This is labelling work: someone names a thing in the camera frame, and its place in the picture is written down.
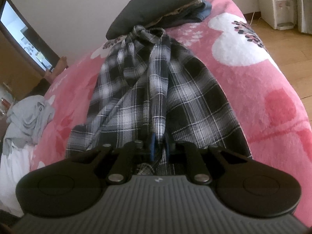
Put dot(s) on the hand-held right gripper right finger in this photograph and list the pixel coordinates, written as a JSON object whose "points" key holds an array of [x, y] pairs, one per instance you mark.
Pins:
{"points": [[167, 151]]}

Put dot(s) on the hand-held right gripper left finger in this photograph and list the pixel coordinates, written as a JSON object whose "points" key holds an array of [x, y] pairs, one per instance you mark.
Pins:
{"points": [[152, 148]]}

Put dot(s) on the black white plaid shirt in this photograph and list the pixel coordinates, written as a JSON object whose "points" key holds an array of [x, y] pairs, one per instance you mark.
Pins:
{"points": [[190, 102]]}

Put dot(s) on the pink floral blanket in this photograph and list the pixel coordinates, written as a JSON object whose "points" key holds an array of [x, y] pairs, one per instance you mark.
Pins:
{"points": [[256, 90]]}

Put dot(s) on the brown folded garment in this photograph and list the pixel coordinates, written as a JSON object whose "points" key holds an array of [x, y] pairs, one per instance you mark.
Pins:
{"points": [[170, 13]]}

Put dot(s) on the white garment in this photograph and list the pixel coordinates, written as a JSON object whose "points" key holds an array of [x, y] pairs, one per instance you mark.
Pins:
{"points": [[14, 175]]}

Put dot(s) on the folded blue jeans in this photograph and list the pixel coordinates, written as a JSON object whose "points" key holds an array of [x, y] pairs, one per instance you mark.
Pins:
{"points": [[203, 12]]}

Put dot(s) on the dark grey folded garment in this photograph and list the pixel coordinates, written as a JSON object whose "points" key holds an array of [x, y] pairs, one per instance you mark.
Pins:
{"points": [[158, 0]]}

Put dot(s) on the wooden door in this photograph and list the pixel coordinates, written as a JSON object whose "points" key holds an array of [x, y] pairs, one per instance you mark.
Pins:
{"points": [[14, 63]]}

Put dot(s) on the white water dispenser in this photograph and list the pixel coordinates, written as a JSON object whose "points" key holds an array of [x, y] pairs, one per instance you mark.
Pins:
{"points": [[275, 2]]}

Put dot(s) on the beige curtain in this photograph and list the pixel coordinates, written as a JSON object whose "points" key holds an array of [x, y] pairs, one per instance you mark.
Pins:
{"points": [[303, 4]]}

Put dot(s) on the dark door frame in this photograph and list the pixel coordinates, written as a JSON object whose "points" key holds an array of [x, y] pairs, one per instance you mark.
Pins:
{"points": [[46, 51]]}

